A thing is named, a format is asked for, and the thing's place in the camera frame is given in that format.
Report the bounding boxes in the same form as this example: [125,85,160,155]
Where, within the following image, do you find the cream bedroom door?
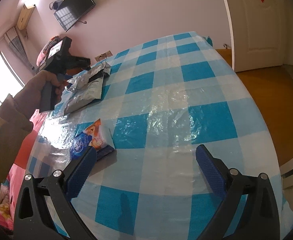
[223,0,293,72]

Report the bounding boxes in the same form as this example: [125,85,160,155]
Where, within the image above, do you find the black wall television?
[54,0,96,32]

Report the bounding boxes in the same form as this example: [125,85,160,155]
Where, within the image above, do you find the pink floral bedspread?
[0,111,47,231]

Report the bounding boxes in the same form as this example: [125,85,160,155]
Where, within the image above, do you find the blue Vinda tissue pack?
[70,119,115,160]

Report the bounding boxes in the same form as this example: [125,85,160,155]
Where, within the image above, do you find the black white carton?
[67,61,111,92]

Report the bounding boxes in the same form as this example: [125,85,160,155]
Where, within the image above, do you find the grey plaid curtain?
[4,27,35,74]

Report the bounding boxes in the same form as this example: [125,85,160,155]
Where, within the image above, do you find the wall power outlet strip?
[95,50,113,62]

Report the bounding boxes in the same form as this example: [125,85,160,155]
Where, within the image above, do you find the silver white foil pouch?
[64,77,104,115]

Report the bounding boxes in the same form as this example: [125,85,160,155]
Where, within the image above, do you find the blue white checkered tablecloth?
[27,32,293,239]

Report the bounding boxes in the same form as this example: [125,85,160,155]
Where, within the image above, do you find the wall air conditioner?
[16,4,36,30]

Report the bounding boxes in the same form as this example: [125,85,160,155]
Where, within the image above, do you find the orange plastic trash bucket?
[14,129,38,169]

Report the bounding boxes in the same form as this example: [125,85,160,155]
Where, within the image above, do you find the left human hand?
[14,70,68,115]

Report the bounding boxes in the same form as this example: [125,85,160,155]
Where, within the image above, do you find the folded pink grey blankets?
[36,36,61,67]

